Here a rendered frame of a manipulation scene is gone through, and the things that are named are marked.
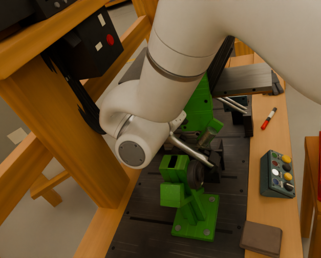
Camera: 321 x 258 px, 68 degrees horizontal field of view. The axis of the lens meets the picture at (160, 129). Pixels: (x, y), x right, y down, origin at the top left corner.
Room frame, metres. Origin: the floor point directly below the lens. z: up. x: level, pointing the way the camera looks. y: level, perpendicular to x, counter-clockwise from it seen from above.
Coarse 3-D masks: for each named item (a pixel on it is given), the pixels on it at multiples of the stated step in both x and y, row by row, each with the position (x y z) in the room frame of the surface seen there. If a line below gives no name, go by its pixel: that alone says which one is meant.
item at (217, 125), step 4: (212, 120) 0.58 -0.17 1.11; (216, 120) 0.58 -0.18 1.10; (208, 124) 0.59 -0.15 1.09; (212, 124) 0.58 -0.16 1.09; (216, 124) 0.58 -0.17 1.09; (220, 124) 0.57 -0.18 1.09; (204, 128) 0.60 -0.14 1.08; (216, 128) 0.57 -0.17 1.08; (220, 128) 0.57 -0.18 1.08; (204, 132) 0.59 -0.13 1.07; (200, 136) 0.60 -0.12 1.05
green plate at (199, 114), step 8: (200, 88) 0.62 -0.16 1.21; (208, 88) 0.61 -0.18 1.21; (192, 96) 0.63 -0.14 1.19; (200, 96) 0.62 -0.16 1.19; (208, 96) 0.61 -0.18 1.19; (192, 104) 0.63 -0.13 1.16; (200, 104) 0.62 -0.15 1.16; (208, 104) 0.60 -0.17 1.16; (192, 112) 0.63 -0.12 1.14; (200, 112) 0.61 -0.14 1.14; (208, 112) 0.60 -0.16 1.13; (192, 120) 0.62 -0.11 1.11; (200, 120) 0.61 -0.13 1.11; (208, 120) 0.59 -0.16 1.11; (184, 128) 0.64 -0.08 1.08; (192, 128) 0.62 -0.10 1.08; (200, 128) 0.61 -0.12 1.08
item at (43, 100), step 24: (144, 0) 1.49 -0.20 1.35; (24, 72) 0.62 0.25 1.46; (48, 72) 0.67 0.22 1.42; (24, 96) 0.59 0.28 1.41; (48, 96) 0.64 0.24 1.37; (72, 96) 0.69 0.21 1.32; (24, 120) 0.63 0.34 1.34; (48, 120) 0.60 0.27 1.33; (72, 120) 0.65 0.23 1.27; (48, 144) 0.62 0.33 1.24; (72, 144) 0.61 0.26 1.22; (96, 144) 0.67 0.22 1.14; (72, 168) 0.62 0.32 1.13; (96, 168) 0.62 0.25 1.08; (120, 168) 0.70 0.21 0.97; (96, 192) 0.61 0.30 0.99; (120, 192) 0.64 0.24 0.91
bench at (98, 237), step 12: (228, 60) 1.32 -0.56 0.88; (240, 60) 1.26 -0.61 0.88; (252, 60) 1.21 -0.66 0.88; (132, 168) 0.77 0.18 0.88; (132, 180) 0.70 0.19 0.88; (120, 204) 0.61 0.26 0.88; (96, 216) 0.60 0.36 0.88; (108, 216) 0.58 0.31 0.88; (120, 216) 0.56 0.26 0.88; (96, 228) 0.55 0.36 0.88; (108, 228) 0.53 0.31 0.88; (84, 240) 0.52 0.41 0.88; (96, 240) 0.50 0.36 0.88; (108, 240) 0.49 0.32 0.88; (84, 252) 0.48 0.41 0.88; (96, 252) 0.46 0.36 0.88
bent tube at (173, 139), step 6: (168, 138) 0.63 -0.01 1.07; (174, 138) 0.62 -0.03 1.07; (174, 144) 0.62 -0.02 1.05; (180, 144) 0.61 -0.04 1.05; (186, 144) 0.60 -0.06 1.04; (186, 150) 0.59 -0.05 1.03; (192, 150) 0.58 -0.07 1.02; (198, 150) 0.59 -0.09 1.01; (192, 156) 0.58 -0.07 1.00; (198, 156) 0.57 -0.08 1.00; (204, 156) 0.56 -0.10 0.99; (204, 162) 0.55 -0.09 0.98; (210, 168) 0.54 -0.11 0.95
